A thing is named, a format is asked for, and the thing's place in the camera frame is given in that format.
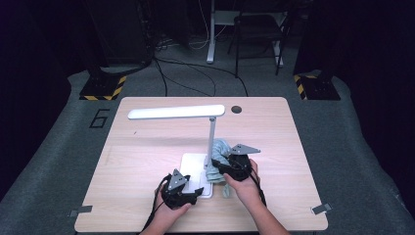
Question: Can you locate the black yellow striped stand base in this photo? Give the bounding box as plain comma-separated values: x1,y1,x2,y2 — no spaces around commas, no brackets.
293,73,342,101
78,67,127,102

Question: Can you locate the white cable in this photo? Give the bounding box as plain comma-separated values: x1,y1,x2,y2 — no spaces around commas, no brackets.
188,0,229,51

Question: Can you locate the hand-held gripper black cable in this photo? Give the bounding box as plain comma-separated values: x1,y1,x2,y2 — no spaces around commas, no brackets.
249,165,268,209
140,173,172,235

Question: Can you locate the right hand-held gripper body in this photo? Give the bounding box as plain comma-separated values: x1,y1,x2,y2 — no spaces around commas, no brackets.
226,143,261,182

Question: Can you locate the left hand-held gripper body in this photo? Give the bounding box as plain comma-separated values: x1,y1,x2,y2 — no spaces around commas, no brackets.
161,168,197,211

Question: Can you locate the white desk frame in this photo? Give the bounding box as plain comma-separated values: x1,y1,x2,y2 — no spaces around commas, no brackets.
206,0,288,68

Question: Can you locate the long black floor cable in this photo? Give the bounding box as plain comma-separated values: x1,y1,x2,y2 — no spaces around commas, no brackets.
154,57,250,98

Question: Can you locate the short black floor cable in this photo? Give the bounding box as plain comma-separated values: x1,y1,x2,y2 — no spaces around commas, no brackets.
153,59,168,98

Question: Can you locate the black equipment cabinet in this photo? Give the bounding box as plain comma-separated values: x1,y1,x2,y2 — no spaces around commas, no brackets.
85,0,155,68

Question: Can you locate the looped black floor cable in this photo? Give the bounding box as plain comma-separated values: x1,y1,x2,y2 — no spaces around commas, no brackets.
161,63,217,98

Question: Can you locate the grey tape piece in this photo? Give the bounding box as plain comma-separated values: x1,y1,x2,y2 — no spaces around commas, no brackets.
311,203,333,215
68,205,94,218

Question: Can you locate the left hand-held gripper black cable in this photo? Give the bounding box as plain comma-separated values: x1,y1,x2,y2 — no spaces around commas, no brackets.
140,173,172,235

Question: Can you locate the white desk lamp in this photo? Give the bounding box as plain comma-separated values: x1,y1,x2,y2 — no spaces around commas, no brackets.
126,104,226,200

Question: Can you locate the light blue cloth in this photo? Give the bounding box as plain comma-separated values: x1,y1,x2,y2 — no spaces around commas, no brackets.
205,138,234,199

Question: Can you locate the person's left hand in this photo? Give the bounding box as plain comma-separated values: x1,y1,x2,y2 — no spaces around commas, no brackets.
153,192,194,230

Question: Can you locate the person's right hand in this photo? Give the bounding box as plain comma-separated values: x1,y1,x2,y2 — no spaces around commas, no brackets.
222,158,262,211

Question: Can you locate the black chair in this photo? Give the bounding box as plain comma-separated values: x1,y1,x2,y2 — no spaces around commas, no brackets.
227,0,292,78

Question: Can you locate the right hand-held gripper black cable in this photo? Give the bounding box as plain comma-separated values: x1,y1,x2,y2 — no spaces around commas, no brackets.
249,165,268,209

